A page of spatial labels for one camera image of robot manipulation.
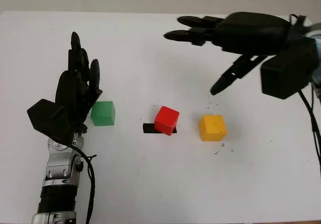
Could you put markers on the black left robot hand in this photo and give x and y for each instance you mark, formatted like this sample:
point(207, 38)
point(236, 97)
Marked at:
point(72, 93)

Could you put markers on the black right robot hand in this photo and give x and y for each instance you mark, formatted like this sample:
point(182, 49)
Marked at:
point(250, 33)

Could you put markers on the green cube block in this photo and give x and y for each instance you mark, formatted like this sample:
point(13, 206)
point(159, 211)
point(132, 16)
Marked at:
point(102, 113)

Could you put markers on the red cube block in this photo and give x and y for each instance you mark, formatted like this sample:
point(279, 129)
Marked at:
point(166, 118)

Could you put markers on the yellow cube block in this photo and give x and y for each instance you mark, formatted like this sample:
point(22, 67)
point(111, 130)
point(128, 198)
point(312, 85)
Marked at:
point(213, 128)

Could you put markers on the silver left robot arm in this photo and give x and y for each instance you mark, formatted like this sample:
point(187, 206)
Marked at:
point(60, 168)

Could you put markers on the black tape strip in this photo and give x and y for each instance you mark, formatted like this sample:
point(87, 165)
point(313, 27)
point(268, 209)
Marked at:
point(148, 128)

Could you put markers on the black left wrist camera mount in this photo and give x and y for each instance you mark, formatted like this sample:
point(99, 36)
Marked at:
point(42, 116)

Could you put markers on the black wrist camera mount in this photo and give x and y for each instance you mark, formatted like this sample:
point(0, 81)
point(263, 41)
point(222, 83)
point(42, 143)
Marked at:
point(286, 73)
point(42, 116)

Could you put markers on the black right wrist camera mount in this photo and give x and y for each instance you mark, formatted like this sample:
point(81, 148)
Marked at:
point(286, 73)

